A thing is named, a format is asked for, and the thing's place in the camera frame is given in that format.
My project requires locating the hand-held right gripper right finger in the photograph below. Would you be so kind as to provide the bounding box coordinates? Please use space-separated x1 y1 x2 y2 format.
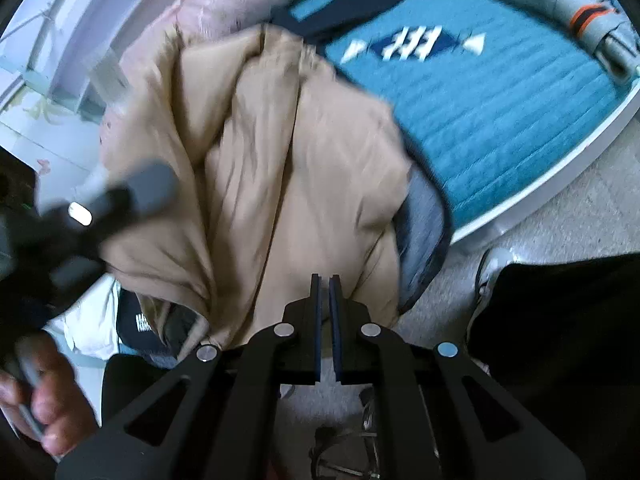
329 275 586 480

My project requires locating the mint green bunk bed frame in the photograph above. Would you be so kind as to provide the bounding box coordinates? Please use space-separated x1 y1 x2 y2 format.
452 95 640 241

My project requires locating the white pillow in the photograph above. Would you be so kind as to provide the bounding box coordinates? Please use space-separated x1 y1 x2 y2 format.
47 272 126 361

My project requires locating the person's right leg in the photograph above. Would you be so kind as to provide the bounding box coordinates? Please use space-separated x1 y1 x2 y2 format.
465 255 640 480

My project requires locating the metal wire frame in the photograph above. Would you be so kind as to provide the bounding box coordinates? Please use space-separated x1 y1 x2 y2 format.
310 390 386 480

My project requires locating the person's left hand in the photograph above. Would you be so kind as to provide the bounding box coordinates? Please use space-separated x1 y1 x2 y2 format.
0 332 101 457

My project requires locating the lavender wall shelf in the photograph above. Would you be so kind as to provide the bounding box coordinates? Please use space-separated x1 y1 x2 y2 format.
0 0 166 116

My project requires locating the tan button jacket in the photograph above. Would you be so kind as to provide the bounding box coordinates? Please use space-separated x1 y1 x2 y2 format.
97 25 416 356

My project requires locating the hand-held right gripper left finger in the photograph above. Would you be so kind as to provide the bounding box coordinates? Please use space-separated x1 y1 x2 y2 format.
55 274 321 480

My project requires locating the dark folded garment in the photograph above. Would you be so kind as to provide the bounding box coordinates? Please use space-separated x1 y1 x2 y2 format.
116 290 201 353

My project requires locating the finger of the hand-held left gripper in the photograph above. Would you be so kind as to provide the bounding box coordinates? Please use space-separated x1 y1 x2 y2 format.
36 159 181 242

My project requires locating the grey denim garment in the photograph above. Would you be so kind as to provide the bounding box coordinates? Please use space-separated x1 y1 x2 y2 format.
395 165 453 313

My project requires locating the white sneaker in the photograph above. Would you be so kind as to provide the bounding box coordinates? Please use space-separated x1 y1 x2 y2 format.
472 247 516 311

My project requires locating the teal quilted bed cover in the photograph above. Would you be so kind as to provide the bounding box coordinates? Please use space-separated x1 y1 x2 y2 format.
287 0 631 228

